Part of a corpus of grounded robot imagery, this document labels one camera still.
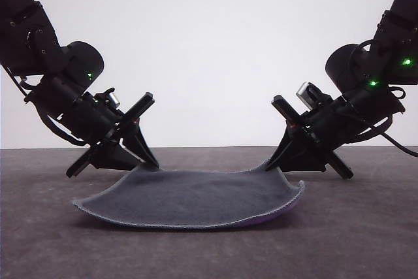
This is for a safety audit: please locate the purple towel with grey hem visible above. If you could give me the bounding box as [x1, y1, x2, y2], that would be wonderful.
[72, 160, 306, 229]

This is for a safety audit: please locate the grey table cloth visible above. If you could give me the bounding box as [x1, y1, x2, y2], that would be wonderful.
[0, 146, 418, 279]

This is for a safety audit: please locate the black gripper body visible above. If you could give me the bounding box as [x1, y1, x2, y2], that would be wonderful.
[64, 91, 155, 178]
[271, 94, 364, 180]

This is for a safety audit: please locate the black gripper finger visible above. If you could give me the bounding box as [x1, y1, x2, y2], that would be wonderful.
[91, 143, 146, 170]
[121, 117, 161, 169]
[278, 144, 328, 173]
[264, 123, 310, 172]

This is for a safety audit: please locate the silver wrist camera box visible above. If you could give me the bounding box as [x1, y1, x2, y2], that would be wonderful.
[295, 82, 323, 110]
[107, 91, 121, 108]

